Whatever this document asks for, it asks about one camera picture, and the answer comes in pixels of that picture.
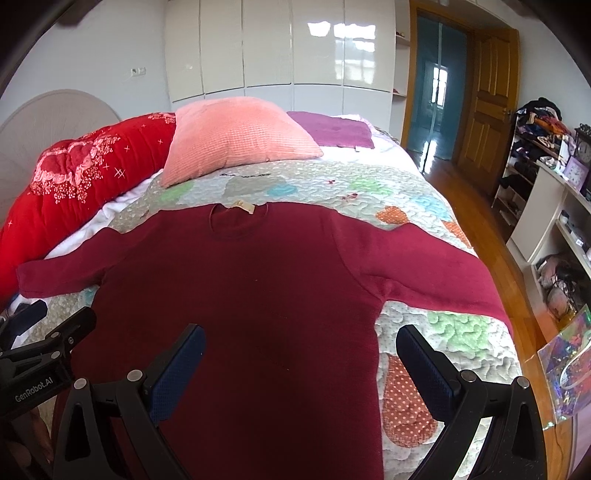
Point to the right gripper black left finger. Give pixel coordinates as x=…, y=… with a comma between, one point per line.
x=88, y=446

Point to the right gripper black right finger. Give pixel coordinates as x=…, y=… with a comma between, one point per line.
x=514, y=447

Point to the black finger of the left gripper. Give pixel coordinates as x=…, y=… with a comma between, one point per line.
x=25, y=317
x=61, y=340

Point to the dark red knit sweater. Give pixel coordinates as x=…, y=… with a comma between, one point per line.
x=288, y=297

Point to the pile of clothes on shelf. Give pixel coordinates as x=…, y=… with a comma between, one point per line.
x=540, y=121

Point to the iridescent gift bag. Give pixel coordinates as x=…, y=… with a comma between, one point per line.
x=565, y=362

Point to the white bed sheet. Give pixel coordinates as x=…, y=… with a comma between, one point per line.
x=102, y=218

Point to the red floral comforter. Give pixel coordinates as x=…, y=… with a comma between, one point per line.
x=72, y=180

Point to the round beige headboard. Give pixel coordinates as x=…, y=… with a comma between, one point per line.
x=38, y=124

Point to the white shelf unit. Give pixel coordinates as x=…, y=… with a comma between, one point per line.
x=549, y=226

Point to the pink ribbed pillow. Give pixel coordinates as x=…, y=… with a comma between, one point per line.
x=221, y=133

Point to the purple alarm clock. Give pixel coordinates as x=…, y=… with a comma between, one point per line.
x=575, y=173

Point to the patchwork quilted bedspread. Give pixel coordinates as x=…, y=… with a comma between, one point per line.
x=382, y=187

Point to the wooden door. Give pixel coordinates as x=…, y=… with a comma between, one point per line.
x=493, y=101

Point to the purple folded cloth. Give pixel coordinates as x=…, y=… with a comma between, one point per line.
x=328, y=131

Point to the teal glass door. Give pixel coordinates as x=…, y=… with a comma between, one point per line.
x=439, y=88

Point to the white glossy wardrobe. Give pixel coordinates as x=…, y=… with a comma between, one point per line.
x=328, y=57

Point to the white wall socket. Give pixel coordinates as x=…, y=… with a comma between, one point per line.
x=139, y=71

